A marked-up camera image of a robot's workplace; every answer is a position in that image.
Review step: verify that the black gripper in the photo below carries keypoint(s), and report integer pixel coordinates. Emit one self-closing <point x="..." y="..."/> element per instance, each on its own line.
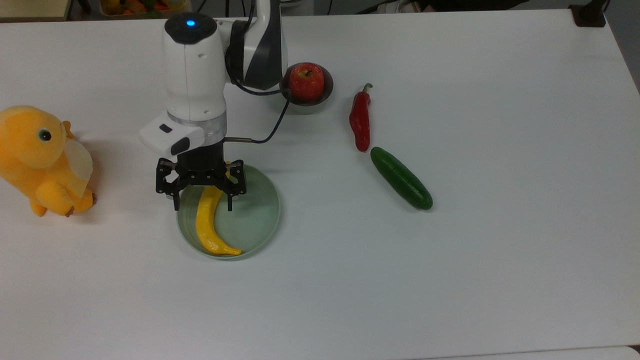
<point x="201" y="160"/>

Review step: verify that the yellow toy banana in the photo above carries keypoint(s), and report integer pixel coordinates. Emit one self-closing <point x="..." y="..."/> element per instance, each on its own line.
<point x="206" y="225"/>

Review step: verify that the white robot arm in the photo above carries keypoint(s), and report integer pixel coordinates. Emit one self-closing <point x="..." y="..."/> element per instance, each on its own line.
<point x="195" y="75"/>

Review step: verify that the pale green plastic plate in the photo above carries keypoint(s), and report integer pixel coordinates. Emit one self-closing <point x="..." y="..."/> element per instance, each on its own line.
<point x="255" y="215"/>

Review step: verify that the red toy apple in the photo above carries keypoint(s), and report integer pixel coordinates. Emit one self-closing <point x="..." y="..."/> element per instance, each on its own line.
<point x="306" y="82"/>

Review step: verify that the small grey metal bowl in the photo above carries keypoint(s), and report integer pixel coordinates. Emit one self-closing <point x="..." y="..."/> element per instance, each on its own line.
<point x="327" y="92"/>

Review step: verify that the yellow plush toy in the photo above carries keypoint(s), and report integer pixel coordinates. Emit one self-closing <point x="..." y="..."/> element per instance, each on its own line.
<point x="35" y="150"/>

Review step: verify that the red toy chili pepper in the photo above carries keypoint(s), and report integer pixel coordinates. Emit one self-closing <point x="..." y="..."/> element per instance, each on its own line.
<point x="360" y="122"/>

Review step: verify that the clear bin of toy food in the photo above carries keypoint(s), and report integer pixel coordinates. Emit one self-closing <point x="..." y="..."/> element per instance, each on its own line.
<point x="142" y="6"/>

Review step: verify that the green toy cucumber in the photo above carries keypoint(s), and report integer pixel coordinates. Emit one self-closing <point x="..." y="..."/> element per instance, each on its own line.
<point x="401" y="178"/>

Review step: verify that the light wooden table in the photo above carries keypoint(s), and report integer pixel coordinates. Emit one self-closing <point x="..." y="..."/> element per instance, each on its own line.
<point x="32" y="9"/>

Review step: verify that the white crumpled cloth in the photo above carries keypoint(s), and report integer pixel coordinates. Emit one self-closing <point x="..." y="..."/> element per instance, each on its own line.
<point x="400" y="6"/>

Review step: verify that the black table clamp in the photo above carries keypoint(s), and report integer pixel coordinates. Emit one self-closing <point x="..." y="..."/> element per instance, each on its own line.
<point x="589" y="15"/>

